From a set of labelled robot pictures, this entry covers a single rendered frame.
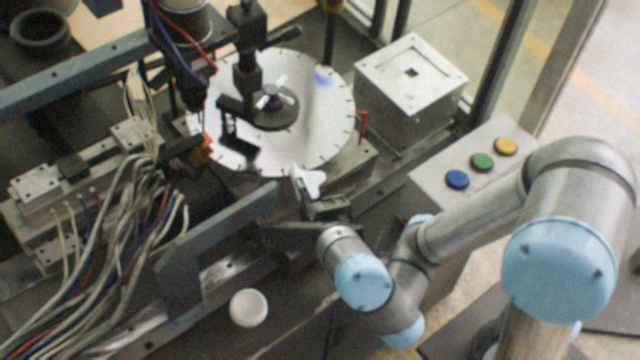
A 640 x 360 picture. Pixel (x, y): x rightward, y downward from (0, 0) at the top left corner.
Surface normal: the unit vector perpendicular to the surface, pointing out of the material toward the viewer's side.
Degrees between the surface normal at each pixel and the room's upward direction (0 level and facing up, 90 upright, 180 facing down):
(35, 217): 90
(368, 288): 57
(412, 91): 0
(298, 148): 0
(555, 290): 83
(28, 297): 0
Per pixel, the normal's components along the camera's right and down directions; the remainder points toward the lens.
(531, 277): -0.45, 0.62
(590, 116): 0.07, -0.58
